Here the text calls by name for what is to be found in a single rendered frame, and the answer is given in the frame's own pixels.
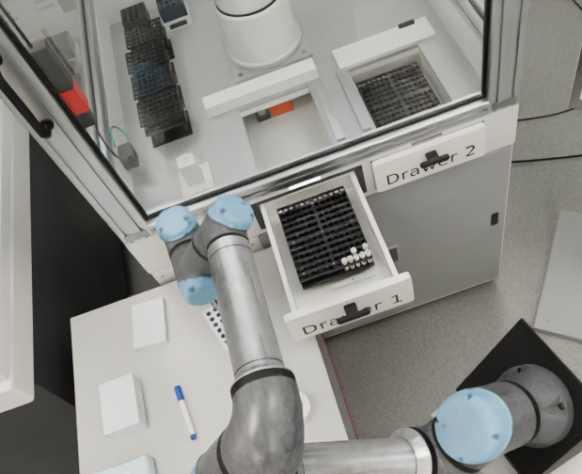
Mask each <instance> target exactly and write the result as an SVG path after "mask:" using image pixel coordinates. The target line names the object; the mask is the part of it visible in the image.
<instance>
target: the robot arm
mask: <svg viewBox="0 0 582 474"><path fill-rule="evenodd" d="M253 220H254V212H253V210H252V208H251V206H250V205H249V204H248V203H247V202H246V201H245V200H243V199H242V198H240V197H237V196H233V195H222V196H220V197H218V198H217V199H216V200H215V202H214V203H213V205H212V206H211V208H210V209H209V210H208V211H207V214H206V216H205V218H204V220H203V221H202V223H201V225H199V224H198V222H197V219H196V217H195V216H194V215H192V214H191V212H190V211H189V210H188V209H187V208H185V207H183V206H172V207H168V208H167V209H165V210H163V211H162V212H161V213H160V214H159V216H158V217H157V220H156V224H155V227H156V230H157V232H158V234H159V237H160V238H161V240H163V241H164V242H165V246H166V249H167V252H168V256H169V258H170V260H171V263H172V267H173V270H174V273H175V276H176V279H177V282H178V288H179V289H180V291H181V295H182V298H183V300H184V301H185V302H186V303H187V304H189V305H192V306H203V305H207V304H210V303H211V304H212V306H213V307H214V308H215V307H216V308H217V309H218V310H219V312H220V315H221V320H222V324H223V328H224V332H225V337H226V342H227V346H228V353H229V358H230V362H231V367H232V370H233V375H234V380H235V381H234V382H233V383H232V385H231V387H230V396H231V399H232V413H231V418H230V421H229V424H228V426H227V428H226V429H225V430H224V431H223V432H222V433H221V434H220V435H219V436H218V437H217V438H216V440H215V441H214V442H213V443H212V444H211V446H210V447H209V448H208V449H207V450H206V452H204V453H203V454H201V455H200V456H199V458H198V459H197V462H196V465H195V466H194V468H193V469H192V471H191V473H190V474H476V473H478V472H479V471H481V470H482V469H483V468H485V467H486V466H488V465H490V464H491V463H492V462H493V461H494V460H496V459H497V458H499V457H500V456H502V455H503V454H505V453H507V452H509V451H511V450H515V449H517V448H519V447H522V446H524V445H525V446H528V447H531V448H545V447H549V446H551V445H554V444H556V443H558V442H559V441H561V440H562V439H563V438H564V437H565V436H566V435H567V434H568V433H569V432H570V430H571V428H572V425H573V422H574V405H573V401H572V398H571V395H570V393H569V391H568V389H567V387H566V386H565V385H564V384H563V382H562V381H561V380H560V379H559V378H558V377H557V376H556V375H555V374H554V373H552V372H551V371H550V370H548V369H546V368H544V367H542V366H538V365H534V364H524V365H520V366H516V367H513V368H510V369H508V370H507V371H505V372H504V373H502V374H501V376H500V377H499V378H498V379H497V380H496V381H495V382H494V383H491V384H487V385H484V386H480V387H472V388H466V389H463V390H460V391H458V392H456V393H454V394H453V395H451V396H449V397H448V398H446V399H445V400H444V401H443V402H442V404H441V405H440V407H439V408H438V411H437V413H436V416H435V417H434V418H433V419H432V420H430V421H429V422H428V423H427V424H425V425H422V426H417V427H403V428H399V429H397V430H396V431H394V432H393V433H392V435H391V436H390V437H380V438H366V439H352V440H338V441H323V442H308V443H304V441H305V425H304V415H303V407H302V402H301V397H300V393H299V388H298V385H297V382H296V379H295V375H294V373H293V371H292V370H291V369H289V368H287V367H285V366H284V362H283V359H282V355H281V353H280V349H279V345H278V342H277V338H276V335H275V330H274V326H273V323H272V319H271V316H270V312H269V309H268V306H267V302H266V299H265V295H264V292H263V288H262V286H261V282H260V276H259V272H258V269H257V265H256V263H255V259H254V256H253V252H252V249H251V245H250V243H249V239H248V236H247V230H248V229H250V227H251V224H252V222H253Z"/></svg>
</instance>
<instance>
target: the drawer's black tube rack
mask: <svg viewBox="0 0 582 474"><path fill-rule="evenodd" d="M340 189H344V190H343V191H339V190H340ZM335 191H338V192H337V193H335ZM329 193H333V195H329ZM324 195H327V197H324ZM318 197H322V198H320V199H318ZM313 198H316V199H317V200H315V201H313ZM306 201H309V203H306ZM301 203H304V205H300V204H301ZM295 205H299V206H298V207H296V208H295V207H294V206H295ZM290 207H293V208H292V209H291V210H290ZM285 209H288V210H287V211H286V212H284V210H285ZM276 210H277V213H278V216H279V219H280V222H281V226H282V228H283V231H284V234H285V237H286V240H287V243H288V246H289V249H290V252H291V257H292V260H293V263H294V266H295V269H296V272H297V275H298V276H300V275H304V274H305V273H307V272H310V271H313V270H316V269H319V268H321V267H324V266H326V265H329V264H332V263H333V264H335V262H337V261H341V260H342V259H343V258H346V259H347V258H348V257H349V256H353V254H352V252H351V249H352V248H353V247H355V248H356V254H359V253H360V252H364V253H365V251H366V250H364V249H363V244H367V241H366V238H365V236H364V234H363V231H362V229H361V227H360V225H359V223H358V220H357V218H356V215H355V213H354V209H353V207H352V204H351V202H350V200H349V198H348V196H347V193H346V191H345V188H344V186H343V185H341V186H340V187H337V188H334V189H331V190H329V191H326V192H323V193H320V194H318V195H316V196H313V197H308V198H306V199H303V200H300V201H297V202H294V203H292V204H290V205H287V206H284V207H282V208H279V209H276ZM279 211H282V213H279ZM366 262H367V263H366V264H365V265H363V264H362V262H360V264H361V265H360V266H359V267H357V266H356V264H355V265H354V269H351V267H350V266H349V270H348V271H345V269H344V268H343V269H340V270H337V271H335V272H333V273H330V274H327V275H324V276H319V277H317V278H314V279H311V280H309V281H306V282H304V283H301V284H302V288H303V290H306V289H309V288H312V287H314V286H317V285H320V284H323V283H325V282H327V281H330V280H333V279H336V278H339V277H343V276H346V275H349V274H351V273H354V272H357V271H359V270H362V269H365V268H368V267H371V266H372V265H375V264H374V261H373V260H372V262H368V260H366Z"/></svg>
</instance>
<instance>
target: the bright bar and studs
mask: <svg viewBox="0 0 582 474"><path fill-rule="evenodd" d="M372 277H376V273H375V270H374V269H373V270H370V271H368V272H366V273H363V274H360V275H357V276H353V277H350V278H347V279H344V280H341V281H340V282H337V283H334V284H331V288H332V291H336V290H339V289H342V288H345V287H348V286H350V285H353V284H355V283H358V282H361V281H363V280H366V279H369V278H372Z"/></svg>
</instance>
